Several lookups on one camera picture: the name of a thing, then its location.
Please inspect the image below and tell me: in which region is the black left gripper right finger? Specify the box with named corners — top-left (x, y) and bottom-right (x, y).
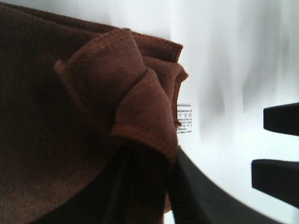
top-left (169, 148), bottom-right (293, 224)

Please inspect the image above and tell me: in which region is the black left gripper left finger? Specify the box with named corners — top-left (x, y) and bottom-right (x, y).
top-left (33, 144), bottom-right (174, 224)

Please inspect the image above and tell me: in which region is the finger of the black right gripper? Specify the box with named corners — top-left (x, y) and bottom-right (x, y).
top-left (251, 159), bottom-right (299, 197)
top-left (263, 103), bottom-right (299, 135)

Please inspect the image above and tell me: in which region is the brown towel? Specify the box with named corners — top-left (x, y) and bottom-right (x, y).
top-left (0, 3), bottom-right (187, 224)

